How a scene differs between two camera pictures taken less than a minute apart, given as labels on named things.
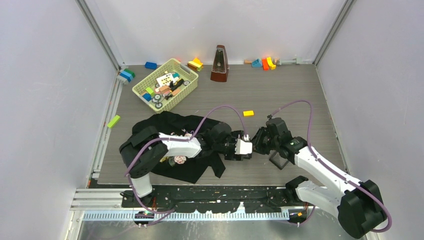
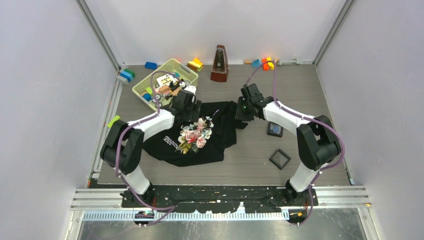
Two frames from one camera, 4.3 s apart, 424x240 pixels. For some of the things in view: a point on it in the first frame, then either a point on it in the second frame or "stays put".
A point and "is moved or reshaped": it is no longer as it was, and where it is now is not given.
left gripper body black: [229, 154] -> [191, 114]
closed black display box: [279, 161] stays put
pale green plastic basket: [166, 85] stays put
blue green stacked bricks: [128, 74] stays put
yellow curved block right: [272, 66] stays put
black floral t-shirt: [212, 135] is moved or reshaped
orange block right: [265, 65] stays put
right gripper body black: [263, 144] -> [243, 112]
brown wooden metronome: [220, 66] stays put
